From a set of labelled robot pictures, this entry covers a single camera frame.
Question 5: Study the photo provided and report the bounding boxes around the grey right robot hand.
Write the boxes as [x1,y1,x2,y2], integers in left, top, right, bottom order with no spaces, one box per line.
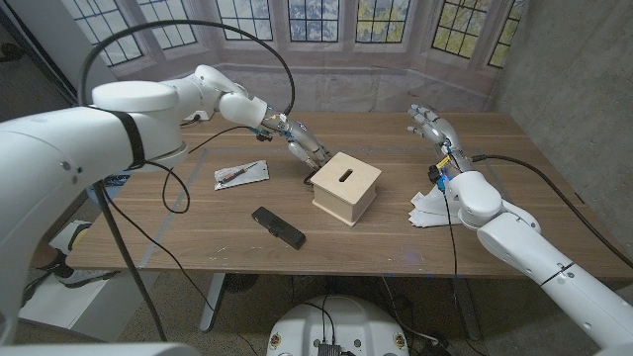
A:
[407,104,475,176]

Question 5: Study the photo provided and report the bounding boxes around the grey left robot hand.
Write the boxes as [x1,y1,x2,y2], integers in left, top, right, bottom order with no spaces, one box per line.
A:
[269,114,332,172]

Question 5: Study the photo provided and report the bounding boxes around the light wooden box with slot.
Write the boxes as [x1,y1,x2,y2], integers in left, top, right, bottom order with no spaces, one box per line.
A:
[310,151,383,227]

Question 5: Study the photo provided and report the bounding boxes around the black TV remote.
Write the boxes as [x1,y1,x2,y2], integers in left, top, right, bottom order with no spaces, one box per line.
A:
[250,206,308,251]

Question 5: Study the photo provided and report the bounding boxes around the pen in clear packet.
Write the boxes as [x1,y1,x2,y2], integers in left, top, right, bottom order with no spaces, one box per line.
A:
[214,159,271,192]

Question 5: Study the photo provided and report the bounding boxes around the printed window backdrop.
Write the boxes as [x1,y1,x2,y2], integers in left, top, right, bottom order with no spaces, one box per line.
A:
[61,0,530,121]

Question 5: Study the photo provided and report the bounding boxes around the white paper napkin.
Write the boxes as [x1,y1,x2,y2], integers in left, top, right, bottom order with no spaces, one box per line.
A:
[407,185,466,229]

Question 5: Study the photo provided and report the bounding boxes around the white power strip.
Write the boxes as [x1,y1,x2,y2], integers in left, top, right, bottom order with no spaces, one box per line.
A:
[181,108,215,123]

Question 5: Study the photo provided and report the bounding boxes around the black floor fan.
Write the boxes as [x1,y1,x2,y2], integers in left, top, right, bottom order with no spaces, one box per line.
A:
[223,273,260,295]

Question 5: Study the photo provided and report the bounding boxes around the grey table leg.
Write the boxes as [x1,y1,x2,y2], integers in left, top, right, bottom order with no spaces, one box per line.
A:
[447,277,484,342]
[199,273,227,333]

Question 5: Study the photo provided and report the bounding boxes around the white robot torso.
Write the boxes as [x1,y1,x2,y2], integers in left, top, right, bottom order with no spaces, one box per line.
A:
[266,295,410,356]

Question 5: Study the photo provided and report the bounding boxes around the person's leg with sneaker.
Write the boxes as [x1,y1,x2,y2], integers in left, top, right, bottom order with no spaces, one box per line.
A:
[19,244,120,308]

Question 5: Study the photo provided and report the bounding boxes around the white floor mat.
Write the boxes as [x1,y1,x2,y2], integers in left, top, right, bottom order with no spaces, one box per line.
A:
[17,220,120,330]

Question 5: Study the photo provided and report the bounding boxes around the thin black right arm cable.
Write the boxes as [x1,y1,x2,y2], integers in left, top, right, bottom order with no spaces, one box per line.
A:
[442,190,459,278]

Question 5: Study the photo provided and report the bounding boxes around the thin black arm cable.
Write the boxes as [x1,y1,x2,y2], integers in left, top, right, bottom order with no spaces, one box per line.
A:
[101,126,261,356]
[442,190,459,278]

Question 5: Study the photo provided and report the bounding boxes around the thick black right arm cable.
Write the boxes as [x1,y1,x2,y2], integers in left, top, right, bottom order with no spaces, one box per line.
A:
[472,153,633,271]

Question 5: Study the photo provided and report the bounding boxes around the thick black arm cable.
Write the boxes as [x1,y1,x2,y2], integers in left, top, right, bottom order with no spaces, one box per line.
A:
[77,19,297,343]
[472,153,633,271]

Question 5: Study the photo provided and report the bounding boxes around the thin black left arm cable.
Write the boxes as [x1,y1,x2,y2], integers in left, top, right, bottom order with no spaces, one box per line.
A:
[101,126,261,356]

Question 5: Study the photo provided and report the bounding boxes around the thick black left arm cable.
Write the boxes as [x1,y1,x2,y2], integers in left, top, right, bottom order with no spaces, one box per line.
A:
[77,19,297,343]

